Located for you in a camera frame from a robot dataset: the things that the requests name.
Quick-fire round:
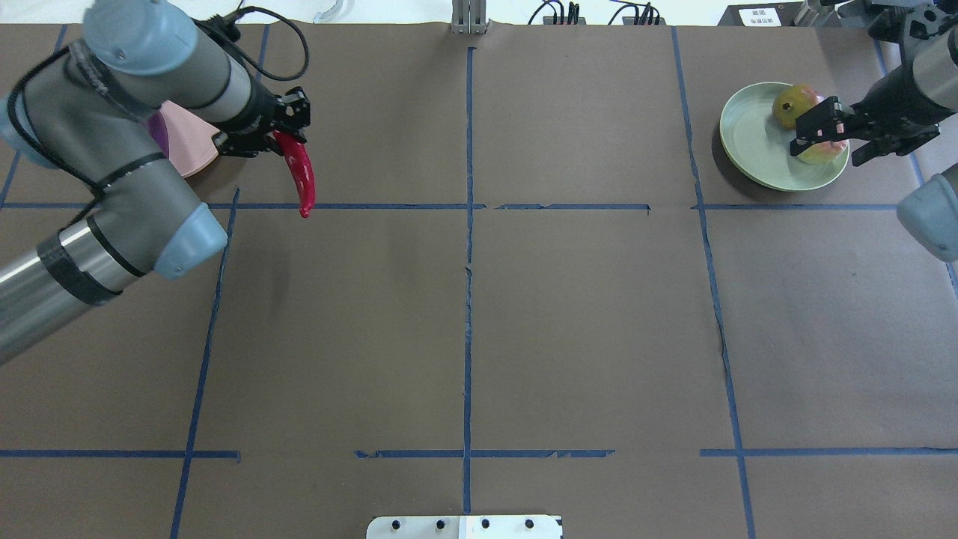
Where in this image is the red yellow apple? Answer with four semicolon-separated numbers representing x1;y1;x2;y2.
771;83;825;130

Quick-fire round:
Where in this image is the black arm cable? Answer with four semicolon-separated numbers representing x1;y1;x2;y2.
7;6;311;210

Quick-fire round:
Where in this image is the aluminium frame post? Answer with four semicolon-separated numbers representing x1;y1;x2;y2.
451;0;489;35

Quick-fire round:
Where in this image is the purple eggplant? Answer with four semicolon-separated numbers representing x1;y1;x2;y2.
146;112;170;156

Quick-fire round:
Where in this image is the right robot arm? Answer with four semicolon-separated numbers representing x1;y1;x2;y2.
790;1;957;263

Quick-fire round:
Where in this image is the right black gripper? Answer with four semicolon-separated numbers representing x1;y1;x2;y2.
788;66;945;167

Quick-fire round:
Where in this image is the green plate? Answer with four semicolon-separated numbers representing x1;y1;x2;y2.
718;82;851;193

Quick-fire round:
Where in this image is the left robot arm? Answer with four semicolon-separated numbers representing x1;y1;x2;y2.
2;1;315;364

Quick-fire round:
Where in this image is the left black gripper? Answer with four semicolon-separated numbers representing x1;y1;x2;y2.
212;83;311;158

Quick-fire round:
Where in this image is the red chili pepper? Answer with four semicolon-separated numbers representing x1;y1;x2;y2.
272;130;316;219

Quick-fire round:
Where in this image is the pink plate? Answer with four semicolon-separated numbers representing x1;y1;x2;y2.
158;102;219;178

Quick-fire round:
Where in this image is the pale green pink peach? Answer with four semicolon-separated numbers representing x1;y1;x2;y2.
796;140;849;166

